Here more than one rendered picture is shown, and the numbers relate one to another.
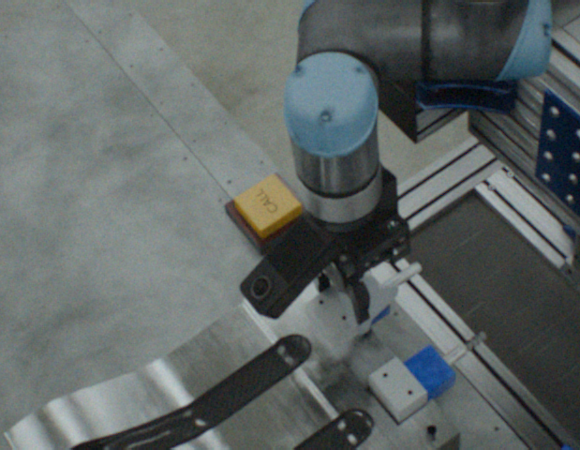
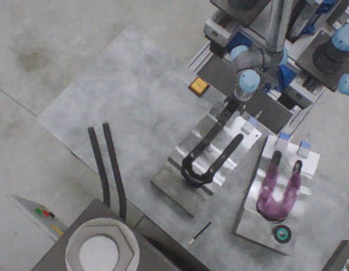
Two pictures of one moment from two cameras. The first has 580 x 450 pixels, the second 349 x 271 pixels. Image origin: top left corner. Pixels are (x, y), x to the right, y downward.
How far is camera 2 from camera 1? 86 cm
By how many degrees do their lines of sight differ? 23
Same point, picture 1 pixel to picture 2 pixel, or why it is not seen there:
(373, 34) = (252, 61)
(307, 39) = (239, 65)
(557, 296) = not seen: hidden behind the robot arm
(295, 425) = (227, 139)
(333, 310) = not seen: hidden behind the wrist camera
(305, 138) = (247, 89)
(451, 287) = (213, 82)
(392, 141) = (180, 38)
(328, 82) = (251, 77)
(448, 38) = (268, 61)
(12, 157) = (127, 82)
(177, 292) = (182, 110)
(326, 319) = not seen: hidden behind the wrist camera
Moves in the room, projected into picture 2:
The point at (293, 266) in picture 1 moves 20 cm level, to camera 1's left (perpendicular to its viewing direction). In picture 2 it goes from (232, 109) to (190, 128)
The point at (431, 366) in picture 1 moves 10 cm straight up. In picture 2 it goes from (253, 121) to (259, 113)
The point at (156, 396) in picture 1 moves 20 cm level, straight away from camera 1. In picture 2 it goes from (195, 139) to (166, 108)
